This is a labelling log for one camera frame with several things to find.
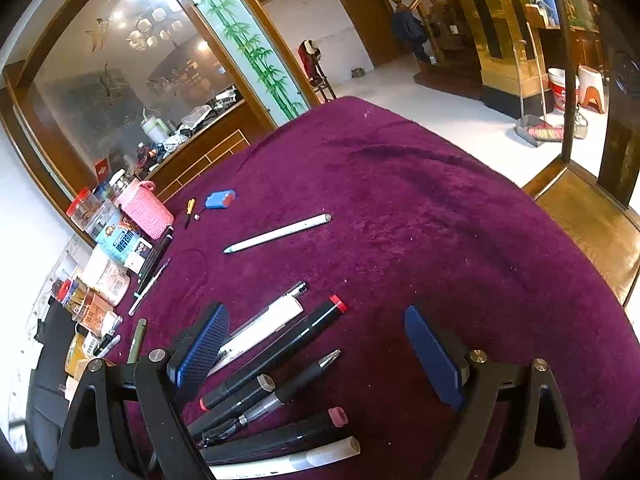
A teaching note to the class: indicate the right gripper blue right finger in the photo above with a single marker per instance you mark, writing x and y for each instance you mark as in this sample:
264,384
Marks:
441,355

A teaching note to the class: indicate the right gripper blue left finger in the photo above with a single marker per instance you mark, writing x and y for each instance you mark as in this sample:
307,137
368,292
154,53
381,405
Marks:
196,352

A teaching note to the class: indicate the clear gel pen black grip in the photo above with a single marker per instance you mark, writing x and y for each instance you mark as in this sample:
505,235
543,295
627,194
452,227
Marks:
212,434

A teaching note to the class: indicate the white marker pen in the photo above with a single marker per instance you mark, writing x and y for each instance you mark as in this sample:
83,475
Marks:
225,357

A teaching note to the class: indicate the black marker red cap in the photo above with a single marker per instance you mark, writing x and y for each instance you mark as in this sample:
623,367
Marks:
301,334

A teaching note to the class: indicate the white stylus pen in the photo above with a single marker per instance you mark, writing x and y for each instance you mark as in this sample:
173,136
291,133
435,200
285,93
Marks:
283,231

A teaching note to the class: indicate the green pen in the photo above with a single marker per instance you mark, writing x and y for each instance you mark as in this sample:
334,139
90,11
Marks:
137,341

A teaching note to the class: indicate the black marker grey cap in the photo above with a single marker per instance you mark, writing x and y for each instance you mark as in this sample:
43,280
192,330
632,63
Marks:
233,406

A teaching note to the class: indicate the silver slim pen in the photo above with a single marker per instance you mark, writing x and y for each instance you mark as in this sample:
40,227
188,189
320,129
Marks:
148,287

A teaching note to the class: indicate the clear pen black clip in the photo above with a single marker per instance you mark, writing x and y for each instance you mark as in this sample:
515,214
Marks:
269,320

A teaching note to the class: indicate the black marker pink cap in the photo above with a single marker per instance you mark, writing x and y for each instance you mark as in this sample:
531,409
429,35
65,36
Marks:
319,429

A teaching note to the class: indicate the white barrel marker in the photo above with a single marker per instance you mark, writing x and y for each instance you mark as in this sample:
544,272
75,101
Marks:
290,464

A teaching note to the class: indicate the white cylindrical can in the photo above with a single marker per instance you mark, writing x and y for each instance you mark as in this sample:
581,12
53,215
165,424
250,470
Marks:
105,276

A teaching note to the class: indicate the blue printed box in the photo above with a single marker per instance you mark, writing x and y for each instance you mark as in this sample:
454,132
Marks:
123,242

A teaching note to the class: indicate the purple velvet tablecloth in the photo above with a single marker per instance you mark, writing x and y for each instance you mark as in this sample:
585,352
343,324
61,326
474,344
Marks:
415,220

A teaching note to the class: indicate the blue lighter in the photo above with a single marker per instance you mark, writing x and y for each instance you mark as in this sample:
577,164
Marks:
220,200

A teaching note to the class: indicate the clear jar red lid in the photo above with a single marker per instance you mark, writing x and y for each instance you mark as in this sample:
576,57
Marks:
83,208

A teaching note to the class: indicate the wooden chair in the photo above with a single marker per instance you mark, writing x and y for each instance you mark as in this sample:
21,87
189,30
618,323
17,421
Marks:
592,189

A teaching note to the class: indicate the dustpan with broom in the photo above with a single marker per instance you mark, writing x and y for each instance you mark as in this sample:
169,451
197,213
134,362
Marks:
532,129

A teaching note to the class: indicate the white red bucket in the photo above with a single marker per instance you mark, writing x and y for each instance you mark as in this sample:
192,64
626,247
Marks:
557,84

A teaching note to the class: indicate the wooden door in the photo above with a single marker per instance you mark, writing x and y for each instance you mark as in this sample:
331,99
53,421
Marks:
372,20

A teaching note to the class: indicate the small yellow-handled screwdriver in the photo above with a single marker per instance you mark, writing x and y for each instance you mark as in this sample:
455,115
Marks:
189,211

